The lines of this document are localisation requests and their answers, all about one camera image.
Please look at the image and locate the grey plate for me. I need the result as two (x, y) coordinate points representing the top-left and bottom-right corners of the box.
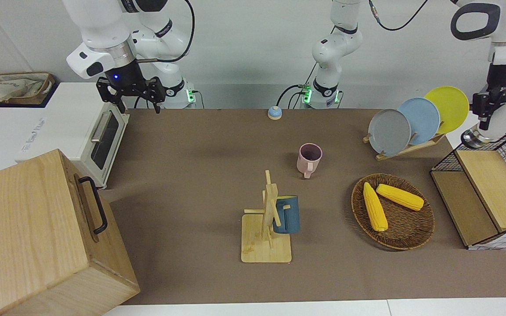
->
(368, 108), (412, 157)

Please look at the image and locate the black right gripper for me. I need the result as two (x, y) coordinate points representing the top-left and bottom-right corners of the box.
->
(96, 76), (166, 114)

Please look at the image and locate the light blue plate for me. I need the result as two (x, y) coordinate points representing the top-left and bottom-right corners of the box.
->
(397, 97), (441, 146)

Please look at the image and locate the wooden plate rack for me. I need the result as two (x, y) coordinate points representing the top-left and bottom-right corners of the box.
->
(362, 132), (446, 162)

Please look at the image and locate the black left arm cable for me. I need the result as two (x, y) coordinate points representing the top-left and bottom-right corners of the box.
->
(369, 0), (430, 32)

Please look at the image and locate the toaster oven door handle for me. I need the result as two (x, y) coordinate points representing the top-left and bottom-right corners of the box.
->
(90, 111), (112, 144)

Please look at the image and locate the cream toaster oven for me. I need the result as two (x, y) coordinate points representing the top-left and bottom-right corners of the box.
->
(14, 83), (130, 190)

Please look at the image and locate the black drawer handle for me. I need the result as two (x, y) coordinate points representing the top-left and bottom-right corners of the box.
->
(78, 176), (109, 236)

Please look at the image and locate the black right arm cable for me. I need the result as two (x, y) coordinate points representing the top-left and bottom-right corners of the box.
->
(134, 0), (196, 65)

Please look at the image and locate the dark blue mug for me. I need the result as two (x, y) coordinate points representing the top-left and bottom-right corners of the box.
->
(273, 195), (301, 235)

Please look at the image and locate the yellow corn cob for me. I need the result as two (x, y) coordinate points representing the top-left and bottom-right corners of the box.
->
(376, 183), (425, 212)
(363, 182), (389, 233)

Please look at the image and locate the wooden drawer cabinet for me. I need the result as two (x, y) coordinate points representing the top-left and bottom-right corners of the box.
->
(0, 149), (141, 316)

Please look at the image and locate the wooden mug tree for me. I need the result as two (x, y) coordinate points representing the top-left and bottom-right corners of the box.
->
(241, 170), (293, 264)

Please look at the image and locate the yellow plate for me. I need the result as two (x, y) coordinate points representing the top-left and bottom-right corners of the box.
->
(424, 86), (470, 135)

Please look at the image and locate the pink mug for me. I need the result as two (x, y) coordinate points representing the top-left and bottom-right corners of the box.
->
(297, 143), (324, 180)

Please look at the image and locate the wire shelf with wooden boards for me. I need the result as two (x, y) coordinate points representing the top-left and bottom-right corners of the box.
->
(430, 132), (506, 251)

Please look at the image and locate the white plastic bag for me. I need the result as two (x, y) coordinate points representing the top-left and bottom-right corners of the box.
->
(0, 75), (45, 104)

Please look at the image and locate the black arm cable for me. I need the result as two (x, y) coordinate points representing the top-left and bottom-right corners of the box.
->
(369, 0), (430, 32)
(134, 0), (196, 65)

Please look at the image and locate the white cup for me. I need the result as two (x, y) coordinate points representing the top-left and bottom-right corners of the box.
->
(461, 97), (506, 149)

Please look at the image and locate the round wicker basket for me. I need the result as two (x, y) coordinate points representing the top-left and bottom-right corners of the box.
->
(351, 173), (436, 251)

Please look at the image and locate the brown table mat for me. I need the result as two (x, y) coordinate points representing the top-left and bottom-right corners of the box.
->
(99, 108), (506, 306)

